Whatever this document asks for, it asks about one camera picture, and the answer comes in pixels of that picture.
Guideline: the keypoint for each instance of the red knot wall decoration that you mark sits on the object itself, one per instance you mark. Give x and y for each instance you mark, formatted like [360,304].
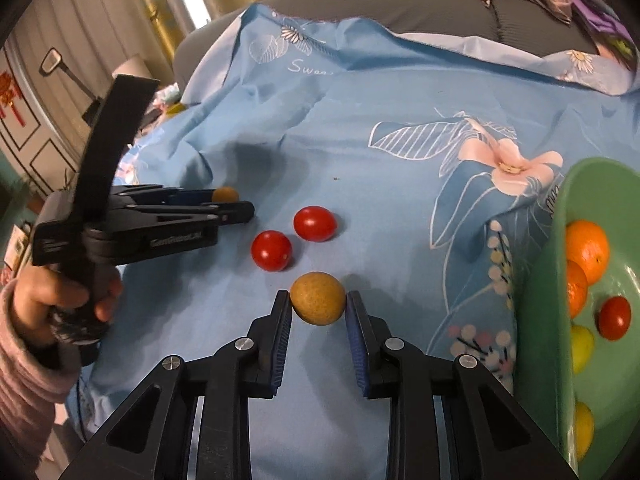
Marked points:
[10,97]

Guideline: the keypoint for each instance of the blue floral cloth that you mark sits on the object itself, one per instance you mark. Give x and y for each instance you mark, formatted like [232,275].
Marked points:
[375,160]

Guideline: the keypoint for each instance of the heap of grey clothes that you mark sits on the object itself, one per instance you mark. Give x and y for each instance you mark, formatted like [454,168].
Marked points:
[167,101]

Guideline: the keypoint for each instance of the green plastic bowl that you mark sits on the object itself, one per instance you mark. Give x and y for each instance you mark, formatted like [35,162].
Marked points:
[600,195]

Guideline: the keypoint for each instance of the white board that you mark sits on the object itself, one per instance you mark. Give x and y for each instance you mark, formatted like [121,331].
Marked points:
[130,66]

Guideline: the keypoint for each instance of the green plum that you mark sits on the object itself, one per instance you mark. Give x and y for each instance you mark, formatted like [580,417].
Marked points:
[581,347]
[583,430]

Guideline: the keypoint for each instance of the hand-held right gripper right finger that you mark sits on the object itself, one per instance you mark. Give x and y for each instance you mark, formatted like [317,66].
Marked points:
[357,345]

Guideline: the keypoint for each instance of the small brown longan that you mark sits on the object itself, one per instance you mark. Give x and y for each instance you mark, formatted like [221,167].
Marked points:
[227,193]
[318,300]

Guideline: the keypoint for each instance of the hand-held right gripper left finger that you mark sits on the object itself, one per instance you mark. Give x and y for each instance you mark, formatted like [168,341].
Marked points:
[282,340]

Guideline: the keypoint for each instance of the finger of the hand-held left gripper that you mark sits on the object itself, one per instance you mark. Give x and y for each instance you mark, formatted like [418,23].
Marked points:
[150,193]
[235,211]

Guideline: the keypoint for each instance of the grey sofa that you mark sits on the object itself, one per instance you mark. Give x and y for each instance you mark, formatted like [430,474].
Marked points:
[400,5]

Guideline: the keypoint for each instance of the black stand device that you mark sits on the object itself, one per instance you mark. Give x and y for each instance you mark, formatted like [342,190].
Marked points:
[52,60]

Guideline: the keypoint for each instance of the red cherry tomato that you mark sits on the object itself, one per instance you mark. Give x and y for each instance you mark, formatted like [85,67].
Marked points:
[271,250]
[614,317]
[314,223]

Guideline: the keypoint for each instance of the large orange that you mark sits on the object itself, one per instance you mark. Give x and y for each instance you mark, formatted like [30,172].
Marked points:
[587,250]

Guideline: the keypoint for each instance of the person's left forearm pink sleeve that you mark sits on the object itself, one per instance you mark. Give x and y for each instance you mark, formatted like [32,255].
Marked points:
[25,385]

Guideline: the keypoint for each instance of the person's left hand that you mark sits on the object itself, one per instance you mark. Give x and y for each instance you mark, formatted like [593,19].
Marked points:
[45,290]

